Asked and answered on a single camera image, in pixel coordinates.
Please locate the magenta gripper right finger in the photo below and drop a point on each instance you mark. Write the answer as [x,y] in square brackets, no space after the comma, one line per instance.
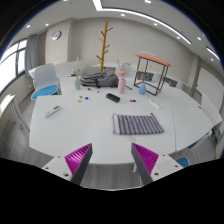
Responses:
[145,161]

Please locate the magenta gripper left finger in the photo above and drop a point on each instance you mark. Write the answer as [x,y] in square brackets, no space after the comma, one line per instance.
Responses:
[78,161]

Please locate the striped grey towel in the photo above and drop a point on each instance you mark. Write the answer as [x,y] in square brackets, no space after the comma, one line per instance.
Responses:
[136,125]

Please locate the white remote control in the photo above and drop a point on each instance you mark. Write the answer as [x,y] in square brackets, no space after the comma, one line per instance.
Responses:
[52,111]

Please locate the white marker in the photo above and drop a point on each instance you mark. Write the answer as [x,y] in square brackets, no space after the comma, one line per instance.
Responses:
[154,104]

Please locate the light blue vase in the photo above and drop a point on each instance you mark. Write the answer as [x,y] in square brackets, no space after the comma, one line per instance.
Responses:
[142,89]

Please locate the black rectangular box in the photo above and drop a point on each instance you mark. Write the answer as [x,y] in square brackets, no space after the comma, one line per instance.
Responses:
[113,97]

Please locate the green vase with twigs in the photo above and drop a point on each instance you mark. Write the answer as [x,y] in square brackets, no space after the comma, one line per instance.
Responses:
[76,72]

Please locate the pink vase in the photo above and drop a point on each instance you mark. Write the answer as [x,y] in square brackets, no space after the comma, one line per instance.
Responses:
[122,82]

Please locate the grey backpack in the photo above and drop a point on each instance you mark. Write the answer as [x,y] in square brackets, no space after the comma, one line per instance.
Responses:
[100,79]

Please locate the white chair blue seat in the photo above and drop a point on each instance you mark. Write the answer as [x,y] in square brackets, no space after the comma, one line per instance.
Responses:
[46,82]

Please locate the grey curtain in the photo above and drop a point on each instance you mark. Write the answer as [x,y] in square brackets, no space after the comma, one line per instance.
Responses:
[31,53]

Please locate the wooden coat rack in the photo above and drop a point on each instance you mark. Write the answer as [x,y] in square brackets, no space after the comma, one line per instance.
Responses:
[104,45]

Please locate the orange top black frame stand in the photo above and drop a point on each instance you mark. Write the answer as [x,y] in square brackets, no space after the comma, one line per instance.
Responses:
[145,77]

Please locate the round wall clock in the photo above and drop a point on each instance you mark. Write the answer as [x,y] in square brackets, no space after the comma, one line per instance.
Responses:
[56,35]

